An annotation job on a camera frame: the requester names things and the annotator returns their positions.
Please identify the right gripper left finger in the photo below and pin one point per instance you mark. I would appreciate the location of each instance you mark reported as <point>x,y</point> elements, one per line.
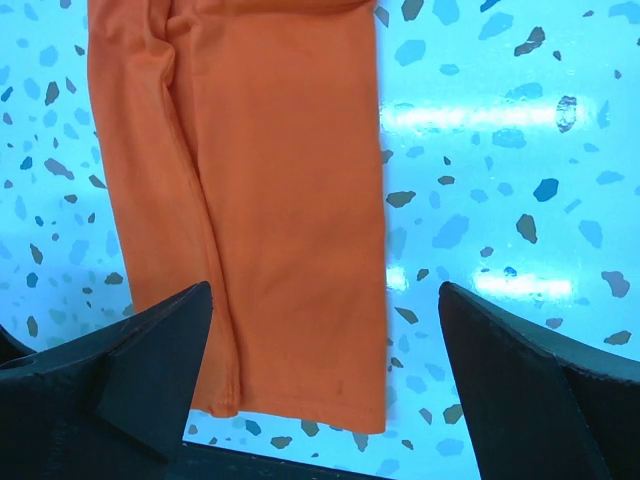
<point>111,404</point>

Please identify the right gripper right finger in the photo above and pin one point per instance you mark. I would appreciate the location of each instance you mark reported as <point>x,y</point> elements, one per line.
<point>538,404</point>

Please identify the orange t-shirt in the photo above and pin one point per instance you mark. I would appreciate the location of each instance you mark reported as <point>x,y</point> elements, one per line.
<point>240,143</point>

